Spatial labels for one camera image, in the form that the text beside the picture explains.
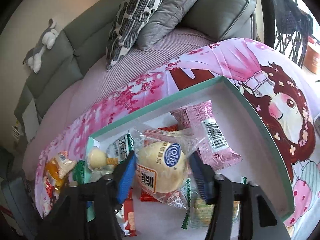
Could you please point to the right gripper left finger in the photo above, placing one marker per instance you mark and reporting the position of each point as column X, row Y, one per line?
column 88, row 211

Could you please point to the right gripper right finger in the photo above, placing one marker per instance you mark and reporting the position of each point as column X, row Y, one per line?
column 258, row 217

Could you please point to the round cracker clear packet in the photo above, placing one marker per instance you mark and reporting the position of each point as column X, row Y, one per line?
column 199, row 213

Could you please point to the white foil snack packet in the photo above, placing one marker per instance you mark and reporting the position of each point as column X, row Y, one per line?
column 118, row 151

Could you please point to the kong bun clear packet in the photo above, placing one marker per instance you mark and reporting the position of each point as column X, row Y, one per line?
column 162, row 162

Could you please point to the pink snack packet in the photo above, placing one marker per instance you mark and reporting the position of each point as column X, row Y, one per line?
column 214, row 150

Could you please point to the small red brown packet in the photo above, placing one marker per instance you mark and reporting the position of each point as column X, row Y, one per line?
column 129, row 216

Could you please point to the green snack packet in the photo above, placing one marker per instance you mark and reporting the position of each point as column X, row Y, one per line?
column 78, row 172

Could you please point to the red patterned snack packet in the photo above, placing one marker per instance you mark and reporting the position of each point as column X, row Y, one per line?
column 51, row 188

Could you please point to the clear bread snack packet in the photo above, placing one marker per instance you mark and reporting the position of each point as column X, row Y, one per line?
column 64, row 164

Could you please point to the orange jelly packet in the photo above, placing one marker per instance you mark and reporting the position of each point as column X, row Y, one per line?
column 52, row 172

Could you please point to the teal white tray box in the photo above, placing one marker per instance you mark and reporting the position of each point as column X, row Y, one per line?
column 241, row 126

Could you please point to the long red snack packet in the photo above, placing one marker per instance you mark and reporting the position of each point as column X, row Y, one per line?
column 144, row 196

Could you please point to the light grey cushion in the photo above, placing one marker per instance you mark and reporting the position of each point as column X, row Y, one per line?
column 30, row 121

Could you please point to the silver metal object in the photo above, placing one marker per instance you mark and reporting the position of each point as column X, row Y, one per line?
column 316, row 123

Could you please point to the pink anime tablecloth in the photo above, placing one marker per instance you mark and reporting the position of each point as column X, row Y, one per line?
column 280, row 92

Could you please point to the pink striped seat cover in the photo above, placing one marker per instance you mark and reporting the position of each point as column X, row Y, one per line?
column 99, row 83

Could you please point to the grey sofa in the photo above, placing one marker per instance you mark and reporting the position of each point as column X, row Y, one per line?
column 83, row 42

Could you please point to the grey white plush toy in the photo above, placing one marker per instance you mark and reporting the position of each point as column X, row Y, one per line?
column 33, row 58

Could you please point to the orange container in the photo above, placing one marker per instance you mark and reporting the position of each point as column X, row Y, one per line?
column 311, row 60

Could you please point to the grey pillow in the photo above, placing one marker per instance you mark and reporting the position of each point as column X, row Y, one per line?
column 163, row 21

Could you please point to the black drying rack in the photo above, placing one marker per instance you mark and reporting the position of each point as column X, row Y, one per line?
column 293, row 28

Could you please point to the black white patterned pillow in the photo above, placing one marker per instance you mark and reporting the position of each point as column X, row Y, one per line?
column 131, row 17

